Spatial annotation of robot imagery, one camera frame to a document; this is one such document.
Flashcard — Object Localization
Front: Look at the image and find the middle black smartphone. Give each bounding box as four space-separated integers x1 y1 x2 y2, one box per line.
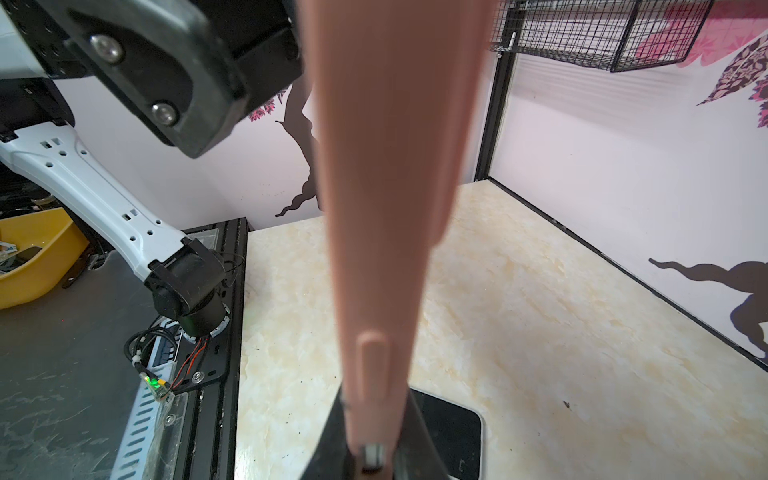
411 389 483 480

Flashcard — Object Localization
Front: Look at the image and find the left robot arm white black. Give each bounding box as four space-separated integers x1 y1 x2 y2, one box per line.
1 1 303 338

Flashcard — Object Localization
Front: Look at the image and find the white slotted cable duct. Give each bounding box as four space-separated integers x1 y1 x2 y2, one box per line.
109 339 174 480

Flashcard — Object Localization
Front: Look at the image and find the pink silicone phone case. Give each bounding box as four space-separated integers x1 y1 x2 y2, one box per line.
298 1 498 479

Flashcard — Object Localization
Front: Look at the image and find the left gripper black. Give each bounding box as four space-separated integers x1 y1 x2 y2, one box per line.
39 1 303 158

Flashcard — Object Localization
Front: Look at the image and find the black wire basket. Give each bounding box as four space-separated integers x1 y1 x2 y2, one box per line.
491 0 714 73

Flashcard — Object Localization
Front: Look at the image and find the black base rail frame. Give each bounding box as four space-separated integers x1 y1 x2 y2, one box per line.
123 218 250 479

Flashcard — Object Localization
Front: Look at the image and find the yellow plastic bin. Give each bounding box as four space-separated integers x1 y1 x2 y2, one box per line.
1 208 89 309

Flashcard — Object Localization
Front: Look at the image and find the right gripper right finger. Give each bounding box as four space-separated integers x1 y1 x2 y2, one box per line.
393 392 449 480

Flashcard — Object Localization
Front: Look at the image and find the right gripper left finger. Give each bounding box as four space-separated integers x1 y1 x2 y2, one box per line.
300 387 354 480

